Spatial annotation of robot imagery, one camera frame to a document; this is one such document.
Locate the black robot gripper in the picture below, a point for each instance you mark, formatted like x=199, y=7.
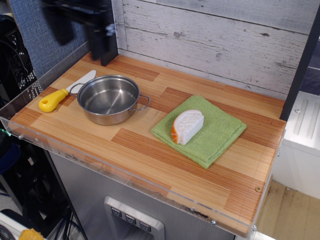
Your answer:
x=60, y=14

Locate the stainless steel pot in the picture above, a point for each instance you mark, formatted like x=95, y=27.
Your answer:
x=109, y=99

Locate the yellow handled white toy knife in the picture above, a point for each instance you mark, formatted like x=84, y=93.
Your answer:
x=50, y=102

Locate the black plastic crate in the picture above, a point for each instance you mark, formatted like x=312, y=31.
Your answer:
x=16, y=70

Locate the white orange toy food slice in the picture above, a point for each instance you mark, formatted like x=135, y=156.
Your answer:
x=186, y=125

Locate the green folded cloth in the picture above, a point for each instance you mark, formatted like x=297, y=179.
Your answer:
x=219, y=131

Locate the clear acrylic table guard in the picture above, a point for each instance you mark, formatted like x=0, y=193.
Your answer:
x=128, y=163

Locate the silver dispenser panel with buttons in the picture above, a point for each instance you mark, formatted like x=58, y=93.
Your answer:
x=128, y=223

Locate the yellow black object bottom left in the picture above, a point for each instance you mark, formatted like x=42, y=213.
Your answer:
x=27, y=234

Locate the white grooved side unit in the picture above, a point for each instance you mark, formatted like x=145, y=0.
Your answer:
x=297, y=162

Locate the left dark vertical post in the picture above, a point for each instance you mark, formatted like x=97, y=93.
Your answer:
x=103, y=16

